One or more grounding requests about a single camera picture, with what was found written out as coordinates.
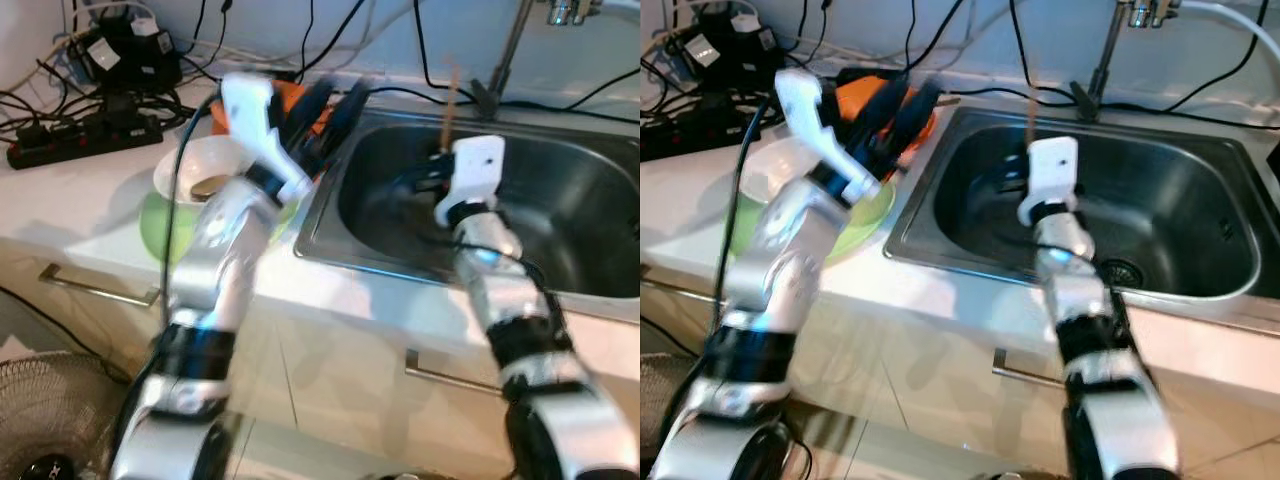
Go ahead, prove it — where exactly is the wire fan guard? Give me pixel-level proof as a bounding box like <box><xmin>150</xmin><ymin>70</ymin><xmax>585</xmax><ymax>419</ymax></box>
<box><xmin>640</xmin><ymin>350</ymin><xmax>721</xmax><ymax>480</ymax></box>
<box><xmin>0</xmin><ymin>350</ymin><xmax>136</xmax><ymax>480</ymax></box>

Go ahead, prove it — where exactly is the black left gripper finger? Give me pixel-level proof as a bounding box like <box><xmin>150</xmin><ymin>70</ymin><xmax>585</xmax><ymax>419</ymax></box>
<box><xmin>318</xmin><ymin>82</ymin><xmax>371</xmax><ymax>161</ymax></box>
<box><xmin>866</xmin><ymin>78</ymin><xmax>913</xmax><ymax>129</ymax></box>
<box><xmin>893</xmin><ymin>82</ymin><xmax>947</xmax><ymax>173</ymax></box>
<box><xmin>295</xmin><ymin>78</ymin><xmax>338</xmax><ymax>126</ymax></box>

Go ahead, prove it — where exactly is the steel kitchen faucet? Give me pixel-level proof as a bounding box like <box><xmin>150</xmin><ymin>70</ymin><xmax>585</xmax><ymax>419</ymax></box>
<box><xmin>1068</xmin><ymin>0</ymin><xmax>1186</xmax><ymax>111</ymax></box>
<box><xmin>484</xmin><ymin>0</ymin><xmax>601</xmax><ymax>111</ymax></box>

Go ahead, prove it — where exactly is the black power adapter box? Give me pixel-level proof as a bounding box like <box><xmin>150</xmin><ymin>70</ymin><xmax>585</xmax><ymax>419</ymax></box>
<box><xmin>680</xmin><ymin>8</ymin><xmax>776</xmax><ymax>86</ymax></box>
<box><xmin>78</xmin><ymin>15</ymin><xmax>183</xmax><ymax>93</ymax></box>

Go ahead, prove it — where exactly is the black power strip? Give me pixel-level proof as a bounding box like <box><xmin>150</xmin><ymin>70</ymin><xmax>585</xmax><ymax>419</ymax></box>
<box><xmin>640</xmin><ymin>100</ymin><xmax>746</xmax><ymax>163</ymax></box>
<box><xmin>5</xmin><ymin>108</ymin><xmax>166</xmax><ymax>171</ymax></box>

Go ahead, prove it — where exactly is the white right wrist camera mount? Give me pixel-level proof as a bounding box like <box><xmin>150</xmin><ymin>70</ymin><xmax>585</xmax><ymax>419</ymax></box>
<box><xmin>436</xmin><ymin>135</ymin><xmax>507</xmax><ymax>227</ymax></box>
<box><xmin>1018</xmin><ymin>136</ymin><xmax>1081</xmax><ymax>227</ymax></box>

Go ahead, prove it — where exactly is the stainless steel sink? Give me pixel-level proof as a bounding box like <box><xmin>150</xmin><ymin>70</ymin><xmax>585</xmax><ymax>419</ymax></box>
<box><xmin>884</xmin><ymin>103</ymin><xmax>1264</xmax><ymax>303</ymax></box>
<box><xmin>294</xmin><ymin>103</ymin><xmax>641</xmax><ymax>303</ymax></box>

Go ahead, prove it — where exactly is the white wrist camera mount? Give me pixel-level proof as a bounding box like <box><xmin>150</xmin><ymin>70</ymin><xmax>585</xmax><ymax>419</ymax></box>
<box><xmin>436</xmin><ymin>135</ymin><xmax>507</xmax><ymax>227</ymax></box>
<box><xmin>1018</xmin><ymin>136</ymin><xmax>1081</xmax><ymax>227</ymax></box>
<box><xmin>775</xmin><ymin>68</ymin><xmax>883</xmax><ymax>206</ymax></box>
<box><xmin>220</xmin><ymin>72</ymin><xmax>314</xmax><ymax>203</ymax></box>

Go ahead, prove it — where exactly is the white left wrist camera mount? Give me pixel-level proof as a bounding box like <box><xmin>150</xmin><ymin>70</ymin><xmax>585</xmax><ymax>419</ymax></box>
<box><xmin>775</xmin><ymin>68</ymin><xmax>883</xmax><ymax>206</ymax></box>
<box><xmin>220</xmin><ymin>72</ymin><xmax>314</xmax><ymax>203</ymax></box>

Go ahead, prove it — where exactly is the white water hose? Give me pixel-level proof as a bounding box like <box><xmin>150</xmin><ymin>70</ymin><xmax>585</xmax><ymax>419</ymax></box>
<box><xmin>1180</xmin><ymin>0</ymin><xmax>1280</xmax><ymax>63</ymax></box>

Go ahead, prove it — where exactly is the orange plastic plate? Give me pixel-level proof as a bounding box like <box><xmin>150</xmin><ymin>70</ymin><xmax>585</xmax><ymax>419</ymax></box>
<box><xmin>835</xmin><ymin>72</ymin><xmax>941</xmax><ymax>151</ymax></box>
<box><xmin>210</xmin><ymin>80</ymin><xmax>341</xmax><ymax>138</ymax></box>

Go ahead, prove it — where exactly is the light green plate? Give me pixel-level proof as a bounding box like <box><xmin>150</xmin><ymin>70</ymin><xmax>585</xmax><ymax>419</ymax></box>
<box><xmin>139</xmin><ymin>188</ymin><xmax>303</xmax><ymax>267</ymax></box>
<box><xmin>728</xmin><ymin>180</ymin><xmax>897</xmax><ymax>263</ymax></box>

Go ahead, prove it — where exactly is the steel sink drain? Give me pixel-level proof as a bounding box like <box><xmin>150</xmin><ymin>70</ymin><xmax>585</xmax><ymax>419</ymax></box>
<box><xmin>1095</xmin><ymin>257</ymin><xmax>1147</xmax><ymax>292</ymax></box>

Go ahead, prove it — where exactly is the black wall power cable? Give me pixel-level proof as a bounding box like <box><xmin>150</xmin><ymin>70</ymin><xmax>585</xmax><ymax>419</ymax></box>
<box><xmin>915</xmin><ymin>0</ymin><xmax>979</xmax><ymax>76</ymax></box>
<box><xmin>500</xmin><ymin>66</ymin><xmax>641</xmax><ymax>129</ymax></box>
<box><xmin>416</xmin><ymin>0</ymin><xmax>493</xmax><ymax>99</ymax></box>
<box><xmin>1008</xmin><ymin>0</ymin><xmax>1076</xmax><ymax>99</ymax></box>
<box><xmin>298</xmin><ymin>0</ymin><xmax>366</xmax><ymax>76</ymax></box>
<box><xmin>1100</xmin><ymin>0</ymin><xmax>1269</xmax><ymax>113</ymax></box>

